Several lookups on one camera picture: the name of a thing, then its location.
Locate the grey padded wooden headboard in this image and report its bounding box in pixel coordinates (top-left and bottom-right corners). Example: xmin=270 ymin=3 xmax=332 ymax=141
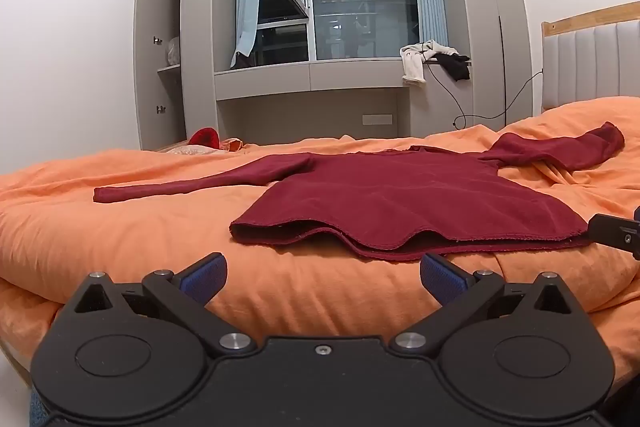
xmin=541 ymin=1 xmax=640 ymax=110

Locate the grey built-in wardrobe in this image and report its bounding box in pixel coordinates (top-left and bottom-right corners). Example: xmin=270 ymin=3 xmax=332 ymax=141
xmin=134 ymin=0 xmax=534 ymax=152

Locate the black cable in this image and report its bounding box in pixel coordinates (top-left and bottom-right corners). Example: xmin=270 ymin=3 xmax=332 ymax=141
xmin=425 ymin=14 xmax=544 ymax=129

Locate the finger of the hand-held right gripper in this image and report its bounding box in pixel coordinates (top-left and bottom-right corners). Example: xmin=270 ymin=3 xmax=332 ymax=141
xmin=586 ymin=206 xmax=640 ymax=262

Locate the white cloth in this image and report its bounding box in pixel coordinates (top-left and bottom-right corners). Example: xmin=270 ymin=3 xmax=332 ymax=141
xmin=400 ymin=40 xmax=458 ymax=86

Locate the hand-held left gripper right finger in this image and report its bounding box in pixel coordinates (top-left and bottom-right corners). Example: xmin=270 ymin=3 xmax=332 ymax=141
xmin=391 ymin=253 xmax=577 ymax=354

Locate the pale patterned cloth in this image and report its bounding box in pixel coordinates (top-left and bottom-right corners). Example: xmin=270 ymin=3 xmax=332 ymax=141
xmin=161 ymin=144 xmax=227 ymax=156

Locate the dark red sweater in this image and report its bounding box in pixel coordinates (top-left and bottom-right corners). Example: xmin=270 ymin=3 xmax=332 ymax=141
xmin=93 ymin=122 xmax=626 ymax=262

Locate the orange blanket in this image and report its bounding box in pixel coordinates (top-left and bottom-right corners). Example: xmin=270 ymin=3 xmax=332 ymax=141
xmin=0 ymin=96 xmax=640 ymax=383

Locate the black cloth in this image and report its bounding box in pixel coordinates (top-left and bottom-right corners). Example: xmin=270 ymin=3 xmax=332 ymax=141
xmin=437 ymin=53 xmax=472 ymax=82

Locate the bright red cloth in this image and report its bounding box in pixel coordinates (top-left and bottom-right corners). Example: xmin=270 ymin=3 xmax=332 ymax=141
xmin=187 ymin=127 xmax=222 ymax=150

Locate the grey wardrobe door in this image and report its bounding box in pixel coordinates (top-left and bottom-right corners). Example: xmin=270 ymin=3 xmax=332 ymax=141
xmin=134 ymin=0 xmax=188 ymax=152

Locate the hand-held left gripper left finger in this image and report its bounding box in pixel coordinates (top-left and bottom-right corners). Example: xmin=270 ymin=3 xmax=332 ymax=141
xmin=74 ymin=252 xmax=252 ymax=356

